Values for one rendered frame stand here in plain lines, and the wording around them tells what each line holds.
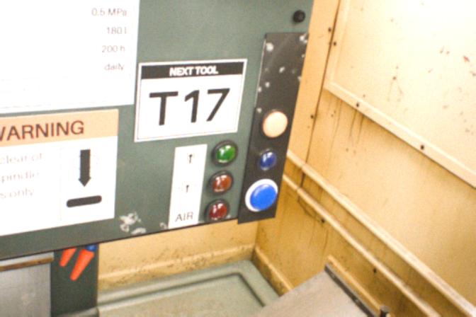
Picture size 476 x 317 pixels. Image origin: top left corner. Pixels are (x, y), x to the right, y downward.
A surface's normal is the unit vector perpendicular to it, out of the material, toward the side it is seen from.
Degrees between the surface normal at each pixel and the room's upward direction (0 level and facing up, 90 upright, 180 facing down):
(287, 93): 90
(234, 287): 0
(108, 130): 90
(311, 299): 24
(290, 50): 90
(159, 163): 90
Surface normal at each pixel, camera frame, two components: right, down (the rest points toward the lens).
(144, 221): 0.47, 0.46
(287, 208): -0.88, 0.11
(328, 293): -0.24, -0.76
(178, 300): 0.13, -0.88
